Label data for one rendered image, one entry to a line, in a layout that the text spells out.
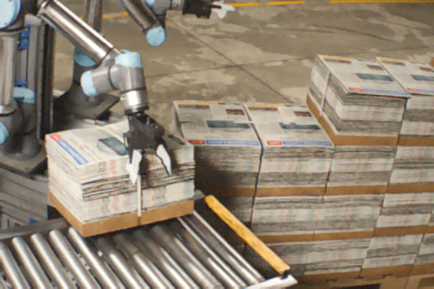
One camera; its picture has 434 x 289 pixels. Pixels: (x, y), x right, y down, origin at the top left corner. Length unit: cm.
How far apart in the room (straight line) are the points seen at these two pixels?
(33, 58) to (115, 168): 70
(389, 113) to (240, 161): 62
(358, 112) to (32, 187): 125
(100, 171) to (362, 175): 125
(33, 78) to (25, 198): 44
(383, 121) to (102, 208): 123
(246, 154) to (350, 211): 56
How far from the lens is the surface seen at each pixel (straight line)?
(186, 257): 206
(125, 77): 197
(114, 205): 204
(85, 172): 195
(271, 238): 289
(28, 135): 241
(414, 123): 284
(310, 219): 289
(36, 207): 248
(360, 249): 310
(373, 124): 276
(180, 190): 213
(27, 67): 259
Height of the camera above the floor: 204
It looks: 27 degrees down
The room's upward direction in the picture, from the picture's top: 8 degrees clockwise
